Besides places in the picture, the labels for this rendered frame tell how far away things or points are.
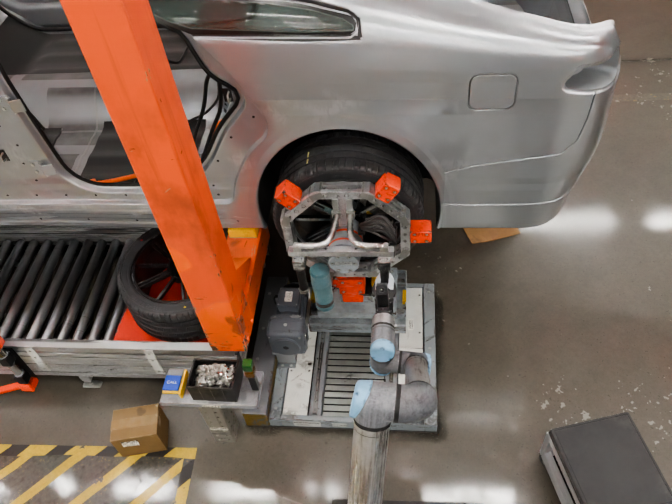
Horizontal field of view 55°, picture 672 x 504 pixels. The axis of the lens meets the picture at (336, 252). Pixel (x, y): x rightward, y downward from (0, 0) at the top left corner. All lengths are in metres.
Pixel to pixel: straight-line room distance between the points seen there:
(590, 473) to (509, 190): 1.16
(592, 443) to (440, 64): 1.61
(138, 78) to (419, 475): 2.09
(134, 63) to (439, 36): 1.03
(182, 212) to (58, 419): 1.73
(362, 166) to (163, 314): 1.19
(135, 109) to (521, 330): 2.31
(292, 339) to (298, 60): 1.30
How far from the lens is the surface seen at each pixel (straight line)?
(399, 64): 2.35
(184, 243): 2.33
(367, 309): 3.27
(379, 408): 1.95
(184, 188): 2.12
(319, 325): 3.32
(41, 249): 4.04
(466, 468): 3.12
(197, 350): 3.09
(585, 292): 3.73
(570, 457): 2.84
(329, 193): 2.55
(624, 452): 2.90
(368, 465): 2.08
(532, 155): 2.64
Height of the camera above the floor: 2.88
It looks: 49 degrees down
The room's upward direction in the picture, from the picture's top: 8 degrees counter-clockwise
